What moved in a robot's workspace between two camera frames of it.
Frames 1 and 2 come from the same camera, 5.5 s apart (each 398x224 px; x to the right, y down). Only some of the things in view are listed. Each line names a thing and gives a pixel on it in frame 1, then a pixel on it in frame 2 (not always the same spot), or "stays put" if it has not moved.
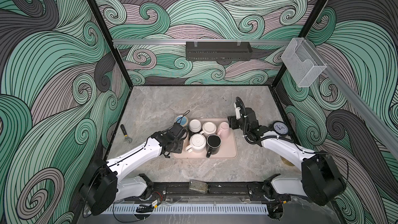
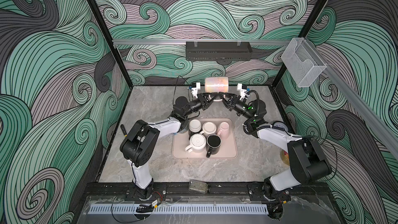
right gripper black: [232, 122] to [235, 99]
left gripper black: [180, 148] to [204, 103]
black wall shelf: [218, 51] stays put
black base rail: [151, 192] stays put
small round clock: [281, 127] stays put
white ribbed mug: [197, 143] stays put
